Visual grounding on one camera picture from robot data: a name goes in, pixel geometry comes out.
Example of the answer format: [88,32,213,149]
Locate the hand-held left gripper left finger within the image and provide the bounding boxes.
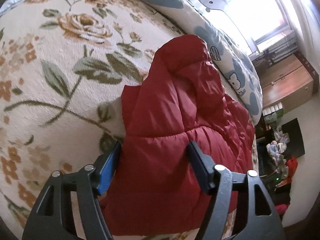
[22,141,122,240]

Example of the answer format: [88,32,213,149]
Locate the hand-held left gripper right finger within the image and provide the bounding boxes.
[189,141,285,240]

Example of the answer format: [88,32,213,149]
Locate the red quilted jacket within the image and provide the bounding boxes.
[99,34,256,237]

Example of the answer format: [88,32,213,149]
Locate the plush toy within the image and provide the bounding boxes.
[266,140,285,162]

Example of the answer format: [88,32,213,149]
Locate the green boxes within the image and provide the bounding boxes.
[262,104,285,122]

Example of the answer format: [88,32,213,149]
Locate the red bag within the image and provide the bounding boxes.
[286,156,298,178]

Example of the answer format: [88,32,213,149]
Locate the floral bed blanket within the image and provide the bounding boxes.
[0,0,258,240]

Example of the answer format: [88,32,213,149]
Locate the black board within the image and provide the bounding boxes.
[281,119,306,157]

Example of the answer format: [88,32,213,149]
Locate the wooden cabinet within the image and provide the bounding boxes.
[252,52,319,113]

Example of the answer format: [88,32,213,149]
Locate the window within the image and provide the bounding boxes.
[212,0,297,53]

